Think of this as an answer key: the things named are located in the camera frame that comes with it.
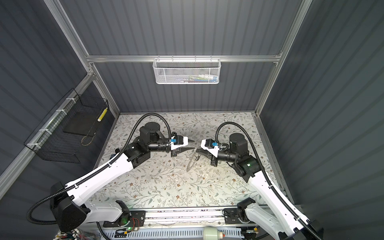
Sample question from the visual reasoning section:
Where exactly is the metal perforated ring disc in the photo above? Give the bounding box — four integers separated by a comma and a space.
187, 151, 200, 172

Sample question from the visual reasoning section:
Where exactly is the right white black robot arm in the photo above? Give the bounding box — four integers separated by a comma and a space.
197, 122, 324, 240

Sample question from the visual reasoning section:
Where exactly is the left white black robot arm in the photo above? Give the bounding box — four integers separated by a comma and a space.
26, 113, 193, 232

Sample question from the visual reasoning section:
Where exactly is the blue black tool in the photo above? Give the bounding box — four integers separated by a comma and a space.
110, 148, 121, 160

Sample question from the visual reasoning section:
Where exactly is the white cylinder canister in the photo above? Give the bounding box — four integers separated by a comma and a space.
203, 227, 225, 240

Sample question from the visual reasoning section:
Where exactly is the yellow marker in basket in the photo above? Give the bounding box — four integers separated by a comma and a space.
97, 107, 108, 122

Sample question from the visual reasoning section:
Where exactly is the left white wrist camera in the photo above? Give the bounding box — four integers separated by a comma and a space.
171, 135, 189, 151

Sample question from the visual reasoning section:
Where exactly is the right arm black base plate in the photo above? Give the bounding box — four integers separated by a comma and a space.
222, 208, 255, 225

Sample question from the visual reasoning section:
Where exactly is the white mesh wall basket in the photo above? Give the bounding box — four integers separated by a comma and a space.
153, 58, 222, 85

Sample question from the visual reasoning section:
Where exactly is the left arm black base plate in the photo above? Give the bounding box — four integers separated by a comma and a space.
103, 211, 147, 229

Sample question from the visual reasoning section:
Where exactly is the white slotted cable duct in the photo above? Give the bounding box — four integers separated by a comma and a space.
104, 227, 245, 240

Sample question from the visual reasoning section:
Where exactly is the black wire wall basket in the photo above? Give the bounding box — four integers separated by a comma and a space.
24, 91, 109, 164

